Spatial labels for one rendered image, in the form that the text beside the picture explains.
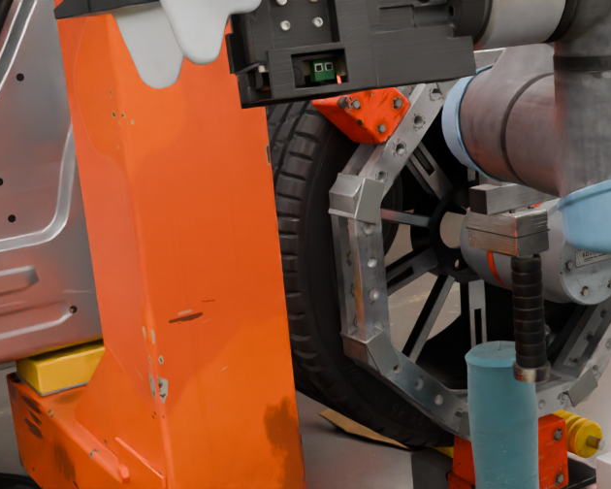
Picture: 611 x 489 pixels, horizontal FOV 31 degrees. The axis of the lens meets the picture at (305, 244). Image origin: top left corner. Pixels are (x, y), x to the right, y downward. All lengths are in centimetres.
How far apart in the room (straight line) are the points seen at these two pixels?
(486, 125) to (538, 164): 7
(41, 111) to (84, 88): 46
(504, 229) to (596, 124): 68
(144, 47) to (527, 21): 20
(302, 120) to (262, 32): 96
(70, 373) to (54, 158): 32
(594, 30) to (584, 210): 10
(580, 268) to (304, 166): 38
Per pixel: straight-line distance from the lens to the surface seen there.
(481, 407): 145
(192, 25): 47
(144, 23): 60
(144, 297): 111
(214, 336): 115
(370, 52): 52
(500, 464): 147
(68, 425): 153
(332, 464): 295
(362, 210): 139
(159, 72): 59
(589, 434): 175
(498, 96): 71
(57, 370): 166
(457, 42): 56
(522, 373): 131
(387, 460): 295
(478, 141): 72
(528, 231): 127
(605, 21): 59
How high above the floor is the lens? 122
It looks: 13 degrees down
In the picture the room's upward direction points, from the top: 6 degrees counter-clockwise
